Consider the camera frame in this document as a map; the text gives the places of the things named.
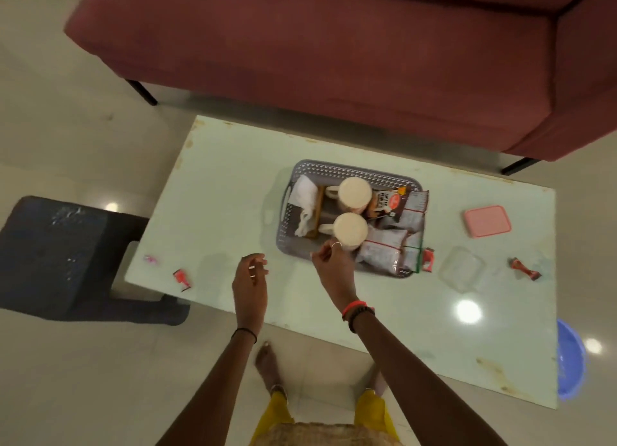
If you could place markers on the person's right thumb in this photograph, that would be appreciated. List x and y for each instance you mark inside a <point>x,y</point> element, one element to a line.
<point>319,255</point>

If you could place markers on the red brown candy wrapper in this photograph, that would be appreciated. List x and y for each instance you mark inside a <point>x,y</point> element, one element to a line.
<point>524,269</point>

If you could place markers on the person's left forearm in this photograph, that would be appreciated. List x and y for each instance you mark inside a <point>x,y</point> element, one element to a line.
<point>212,392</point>

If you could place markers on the person's right foot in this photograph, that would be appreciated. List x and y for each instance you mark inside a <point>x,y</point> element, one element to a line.
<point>378,380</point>

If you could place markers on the person's left hand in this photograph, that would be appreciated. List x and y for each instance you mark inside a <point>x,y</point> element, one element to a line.
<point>249,296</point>

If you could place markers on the person's left foot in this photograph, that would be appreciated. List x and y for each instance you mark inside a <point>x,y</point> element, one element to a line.
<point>267,366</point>

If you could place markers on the silver anklet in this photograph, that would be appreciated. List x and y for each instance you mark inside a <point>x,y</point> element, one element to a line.
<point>277,388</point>

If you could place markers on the dark grey stool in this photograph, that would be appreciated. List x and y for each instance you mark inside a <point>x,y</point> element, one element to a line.
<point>58,257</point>

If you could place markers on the beige woven top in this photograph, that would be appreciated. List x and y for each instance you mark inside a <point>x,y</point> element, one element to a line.
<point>323,435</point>

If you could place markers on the yellow trousers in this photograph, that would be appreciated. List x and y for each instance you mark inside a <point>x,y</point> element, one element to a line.
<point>373,412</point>

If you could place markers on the red torn wrapper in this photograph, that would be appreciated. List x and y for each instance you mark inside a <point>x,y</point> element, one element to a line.
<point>182,279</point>

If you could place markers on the orange wrist band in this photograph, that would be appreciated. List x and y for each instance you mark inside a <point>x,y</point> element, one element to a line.
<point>354,307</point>

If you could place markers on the person's right forearm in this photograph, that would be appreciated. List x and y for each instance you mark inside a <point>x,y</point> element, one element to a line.
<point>424,388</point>

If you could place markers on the thin black wrist thread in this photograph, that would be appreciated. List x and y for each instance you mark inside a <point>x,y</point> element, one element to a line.
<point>245,332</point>

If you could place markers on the blue plastic basin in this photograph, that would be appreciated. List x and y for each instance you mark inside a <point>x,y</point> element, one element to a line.
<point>569,359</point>

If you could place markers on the cream ceramic mug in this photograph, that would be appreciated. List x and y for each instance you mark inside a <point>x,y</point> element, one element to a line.
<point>351,231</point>
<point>354,194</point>

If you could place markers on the wooden napkin holder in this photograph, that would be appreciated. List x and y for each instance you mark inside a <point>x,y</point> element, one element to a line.
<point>315,214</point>

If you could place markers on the person's left thumb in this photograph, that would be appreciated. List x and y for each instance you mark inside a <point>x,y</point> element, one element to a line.
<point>261,269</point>

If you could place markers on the small pink wrapper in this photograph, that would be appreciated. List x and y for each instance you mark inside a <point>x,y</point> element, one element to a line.
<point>151,259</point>

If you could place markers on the pink plastic lid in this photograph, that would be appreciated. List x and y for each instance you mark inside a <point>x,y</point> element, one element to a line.
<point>488,221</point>

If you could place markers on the brown orange snack packet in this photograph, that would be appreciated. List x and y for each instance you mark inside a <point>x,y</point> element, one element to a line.
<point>390,202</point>

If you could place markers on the grey perforated plastic basket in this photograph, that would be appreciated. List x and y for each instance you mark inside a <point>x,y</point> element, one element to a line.
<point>288,238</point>

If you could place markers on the small red sachet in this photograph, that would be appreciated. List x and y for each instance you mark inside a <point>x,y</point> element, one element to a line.
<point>428,260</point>

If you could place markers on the clear plastic container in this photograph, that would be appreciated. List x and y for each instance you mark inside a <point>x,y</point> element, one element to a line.
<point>462,269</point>

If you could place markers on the maroon fabric sofa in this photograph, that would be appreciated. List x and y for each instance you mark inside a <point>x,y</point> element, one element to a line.
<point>337,50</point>

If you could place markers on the person's right hand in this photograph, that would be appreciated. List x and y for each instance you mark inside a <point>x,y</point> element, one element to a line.
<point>337,277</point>

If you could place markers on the person's foot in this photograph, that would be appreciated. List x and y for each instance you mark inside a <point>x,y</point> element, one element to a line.
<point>267,366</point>
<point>378,380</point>

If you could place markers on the black metal sofa leg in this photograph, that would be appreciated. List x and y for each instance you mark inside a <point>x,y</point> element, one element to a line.
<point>519,165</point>
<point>143,93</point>

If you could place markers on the white paper napkins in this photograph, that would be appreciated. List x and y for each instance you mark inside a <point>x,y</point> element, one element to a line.
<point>302,195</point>

